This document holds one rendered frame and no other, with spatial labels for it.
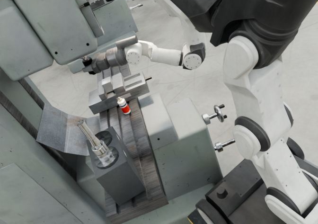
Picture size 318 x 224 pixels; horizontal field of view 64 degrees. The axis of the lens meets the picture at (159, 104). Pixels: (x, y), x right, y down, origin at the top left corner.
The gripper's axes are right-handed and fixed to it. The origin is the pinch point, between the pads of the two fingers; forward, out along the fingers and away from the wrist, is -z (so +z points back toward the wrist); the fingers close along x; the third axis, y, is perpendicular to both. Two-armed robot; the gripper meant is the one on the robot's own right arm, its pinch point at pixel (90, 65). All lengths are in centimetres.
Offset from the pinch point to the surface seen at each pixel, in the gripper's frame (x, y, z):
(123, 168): 51, 16, 17
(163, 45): -250, 122, -7
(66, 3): 7.9, -30.1, 9.3
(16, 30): 15.3, -29.3, -10.4
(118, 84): -12.0, 21.4, 2.9
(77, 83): -212, 121, -144
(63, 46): 10.5, -16.3, -0.4
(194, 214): 37, 83, 26
